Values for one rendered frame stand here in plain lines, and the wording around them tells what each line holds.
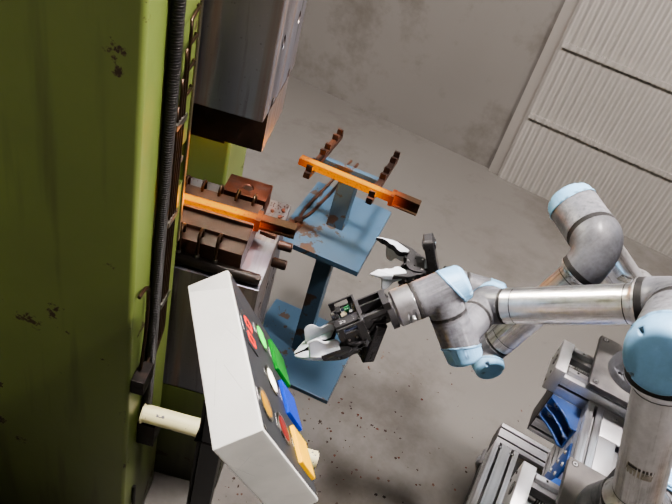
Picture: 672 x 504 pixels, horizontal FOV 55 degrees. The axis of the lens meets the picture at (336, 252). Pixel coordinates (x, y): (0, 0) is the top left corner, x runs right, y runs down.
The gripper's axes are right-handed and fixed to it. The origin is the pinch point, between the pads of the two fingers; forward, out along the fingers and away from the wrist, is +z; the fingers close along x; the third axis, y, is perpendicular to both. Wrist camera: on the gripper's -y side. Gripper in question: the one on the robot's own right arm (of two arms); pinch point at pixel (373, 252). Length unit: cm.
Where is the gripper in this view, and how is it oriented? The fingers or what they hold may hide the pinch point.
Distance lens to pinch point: 162.8
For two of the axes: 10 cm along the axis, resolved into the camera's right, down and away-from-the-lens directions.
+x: 1.5, -6.0, 7.8
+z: -9.6, -2.7, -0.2
